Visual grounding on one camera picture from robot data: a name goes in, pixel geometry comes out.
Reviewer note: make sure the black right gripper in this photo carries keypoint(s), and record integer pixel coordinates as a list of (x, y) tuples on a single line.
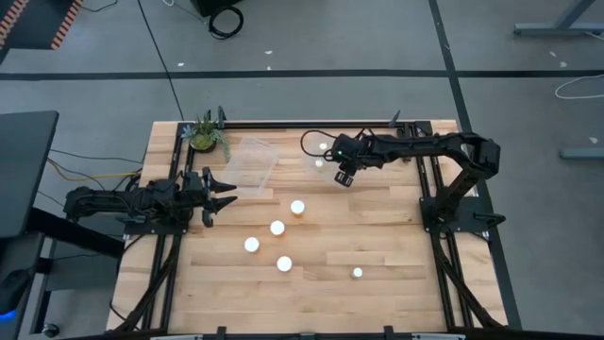
[(347, 153)]

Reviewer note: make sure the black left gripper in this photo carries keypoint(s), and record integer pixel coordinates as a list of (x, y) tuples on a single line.
[(207, 198)]

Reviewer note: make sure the small orange white-capped pill bottle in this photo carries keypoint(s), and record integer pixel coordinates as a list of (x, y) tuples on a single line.
[(319, 163), (357, 272), (323, 146)]

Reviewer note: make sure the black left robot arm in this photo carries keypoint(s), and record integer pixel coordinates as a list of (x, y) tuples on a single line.
[(104, 200)]

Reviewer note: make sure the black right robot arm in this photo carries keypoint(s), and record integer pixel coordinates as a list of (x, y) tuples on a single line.
[(424, 144)]

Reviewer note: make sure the clear rounded plastic bin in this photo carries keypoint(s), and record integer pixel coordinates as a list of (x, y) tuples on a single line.
[(313, 172)]

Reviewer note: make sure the clear rectangular plastic bin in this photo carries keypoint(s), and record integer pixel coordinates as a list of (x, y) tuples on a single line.
[(250, 165)]

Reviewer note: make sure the small potted green plant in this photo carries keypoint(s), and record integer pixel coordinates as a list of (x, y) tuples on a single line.
[(204, 139)]

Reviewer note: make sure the black desk crossbeam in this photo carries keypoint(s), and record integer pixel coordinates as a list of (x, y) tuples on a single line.
[(75, 231)]

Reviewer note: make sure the black box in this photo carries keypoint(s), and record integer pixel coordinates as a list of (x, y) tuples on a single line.
[(207, 5)]

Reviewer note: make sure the dark grey desk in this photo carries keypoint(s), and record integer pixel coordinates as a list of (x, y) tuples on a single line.
[(23, 170)]

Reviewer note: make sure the black caster wheel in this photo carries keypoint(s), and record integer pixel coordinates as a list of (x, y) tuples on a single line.
[(51, 329)]

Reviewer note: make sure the black rounded object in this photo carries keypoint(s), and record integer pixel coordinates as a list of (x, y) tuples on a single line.
[(14, 290)]

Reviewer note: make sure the grey table leg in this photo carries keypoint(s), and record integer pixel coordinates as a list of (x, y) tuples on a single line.
[(542, 29)]

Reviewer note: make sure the grey table foot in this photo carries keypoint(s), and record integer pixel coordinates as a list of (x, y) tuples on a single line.
[(582, 153)]

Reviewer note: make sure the black orange-striped platform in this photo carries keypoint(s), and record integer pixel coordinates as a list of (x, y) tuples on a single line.
[(38, 23)]

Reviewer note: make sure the black frame clamp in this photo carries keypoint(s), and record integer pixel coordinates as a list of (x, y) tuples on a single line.
[(221, 117), (394, 120), (221, 332), (388, 332)]

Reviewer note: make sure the black aluminium table frame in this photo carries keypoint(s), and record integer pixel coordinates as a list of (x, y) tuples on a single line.
[(283, 125)]

